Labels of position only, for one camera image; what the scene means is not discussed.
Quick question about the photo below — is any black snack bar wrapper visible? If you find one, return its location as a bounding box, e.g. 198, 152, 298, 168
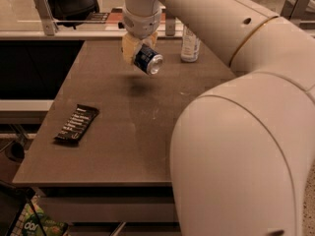
54, 104, 99, 144

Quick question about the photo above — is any black office chair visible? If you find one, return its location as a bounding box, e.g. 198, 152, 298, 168
47, 0, 99, 28

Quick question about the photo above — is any blue pepsi can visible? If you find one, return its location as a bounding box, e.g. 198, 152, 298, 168
134, 44, 163, 75

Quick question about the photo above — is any left metal glass bracket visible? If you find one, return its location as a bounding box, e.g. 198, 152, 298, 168
33, 0, 58, 36

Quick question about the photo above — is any black wire basket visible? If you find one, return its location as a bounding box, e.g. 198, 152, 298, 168
0, 181, 35, 236

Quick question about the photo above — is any clear plastic water bottle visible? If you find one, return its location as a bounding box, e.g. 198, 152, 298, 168
180, 27, 200, 63

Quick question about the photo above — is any green snack bag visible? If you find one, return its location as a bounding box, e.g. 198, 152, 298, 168
22, 204, 69, 236

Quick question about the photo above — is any middle metal glass bracket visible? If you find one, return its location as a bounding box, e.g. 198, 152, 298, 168
165, 10, 175, 36

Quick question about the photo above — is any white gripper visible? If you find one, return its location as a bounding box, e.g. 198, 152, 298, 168
122, 7, 161, 65

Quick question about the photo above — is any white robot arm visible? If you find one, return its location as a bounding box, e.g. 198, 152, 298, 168
123, 0, 315, 236

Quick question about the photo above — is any metal glass bracket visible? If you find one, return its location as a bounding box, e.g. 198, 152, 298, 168
165, 10, 175, 36
33, 0, 58, 36
281, 0, 315, 30

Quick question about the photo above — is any right metal glass bracket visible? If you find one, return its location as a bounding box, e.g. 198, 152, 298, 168
281, 0, 315, 30

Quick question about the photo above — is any grey table drawer unit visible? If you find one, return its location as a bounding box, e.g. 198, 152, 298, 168
37, 187, 181, 236

